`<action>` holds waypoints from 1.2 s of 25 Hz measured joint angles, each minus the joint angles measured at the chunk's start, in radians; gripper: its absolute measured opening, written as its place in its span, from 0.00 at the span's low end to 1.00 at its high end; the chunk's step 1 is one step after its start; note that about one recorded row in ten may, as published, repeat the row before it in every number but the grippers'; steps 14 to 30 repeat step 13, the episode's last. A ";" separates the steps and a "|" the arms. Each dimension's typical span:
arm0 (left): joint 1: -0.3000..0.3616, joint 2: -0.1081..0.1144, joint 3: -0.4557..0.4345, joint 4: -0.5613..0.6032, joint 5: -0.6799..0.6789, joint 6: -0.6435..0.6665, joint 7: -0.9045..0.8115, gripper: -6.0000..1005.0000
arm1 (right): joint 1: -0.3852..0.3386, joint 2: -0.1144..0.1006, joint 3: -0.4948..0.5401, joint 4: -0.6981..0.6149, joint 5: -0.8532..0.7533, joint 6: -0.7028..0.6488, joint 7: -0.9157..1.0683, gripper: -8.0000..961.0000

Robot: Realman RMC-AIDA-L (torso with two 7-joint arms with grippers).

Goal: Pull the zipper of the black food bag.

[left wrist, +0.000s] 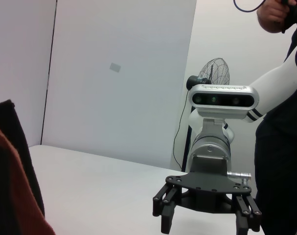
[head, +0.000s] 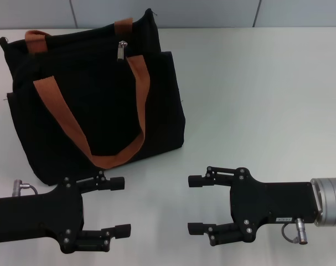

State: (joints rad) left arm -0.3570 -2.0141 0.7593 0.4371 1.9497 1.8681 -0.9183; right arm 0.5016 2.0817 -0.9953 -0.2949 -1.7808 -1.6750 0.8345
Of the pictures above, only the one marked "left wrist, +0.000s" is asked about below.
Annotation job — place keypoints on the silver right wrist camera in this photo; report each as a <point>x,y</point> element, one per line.
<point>224,110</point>

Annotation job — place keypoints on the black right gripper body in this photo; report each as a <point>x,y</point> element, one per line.
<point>207,188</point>

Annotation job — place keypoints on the black handheld controller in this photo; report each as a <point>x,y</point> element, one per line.
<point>292,14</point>

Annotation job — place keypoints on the person in dark clothes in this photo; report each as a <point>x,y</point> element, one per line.
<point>280,159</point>

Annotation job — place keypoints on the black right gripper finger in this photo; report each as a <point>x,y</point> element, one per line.
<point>242,220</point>
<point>165,220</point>

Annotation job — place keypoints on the person's bare hand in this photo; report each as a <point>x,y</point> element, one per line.
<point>270,14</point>

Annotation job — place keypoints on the grey rectangular wall sticker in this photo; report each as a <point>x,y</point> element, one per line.
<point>115,67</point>

